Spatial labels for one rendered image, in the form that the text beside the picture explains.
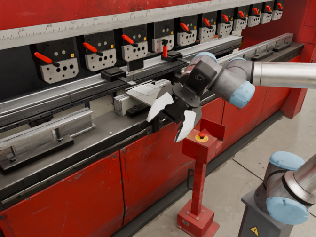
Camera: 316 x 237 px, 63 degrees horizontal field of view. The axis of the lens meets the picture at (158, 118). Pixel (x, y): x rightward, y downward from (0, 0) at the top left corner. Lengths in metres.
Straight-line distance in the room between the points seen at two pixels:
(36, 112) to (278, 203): 1.18
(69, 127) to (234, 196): 1.45
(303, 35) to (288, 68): 2.36
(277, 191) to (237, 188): 1.40
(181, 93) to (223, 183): 1.79
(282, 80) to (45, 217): 1.11
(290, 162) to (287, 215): 0.18
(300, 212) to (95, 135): 0.90
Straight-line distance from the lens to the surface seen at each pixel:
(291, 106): 3.42
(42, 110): 1.49
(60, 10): 1.12
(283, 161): 1.00
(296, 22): 3.20
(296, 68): 0.85
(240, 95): 0.73
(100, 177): 1.38
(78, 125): 1.30
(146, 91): 1.40
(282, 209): 0.91
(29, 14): 1.08
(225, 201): 2.18
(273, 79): 0.84
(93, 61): 1.21
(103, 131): 1.31
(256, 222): 1.17
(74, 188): 1.32
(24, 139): 1.22
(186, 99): 0.56
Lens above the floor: 1.59
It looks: 31 degrees down
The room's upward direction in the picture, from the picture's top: straight up
